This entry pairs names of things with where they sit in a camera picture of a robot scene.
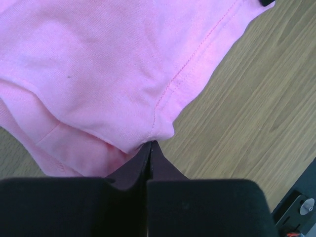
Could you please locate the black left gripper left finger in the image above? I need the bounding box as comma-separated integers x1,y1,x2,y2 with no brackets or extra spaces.
0,143,151,237

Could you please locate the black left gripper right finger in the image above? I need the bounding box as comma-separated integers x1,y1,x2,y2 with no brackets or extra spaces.
147,142,278,237

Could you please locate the pink t shirt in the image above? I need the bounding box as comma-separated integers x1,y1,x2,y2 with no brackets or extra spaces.
0,0,274,177

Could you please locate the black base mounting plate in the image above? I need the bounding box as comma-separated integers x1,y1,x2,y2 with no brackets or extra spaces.
272,160,316,237

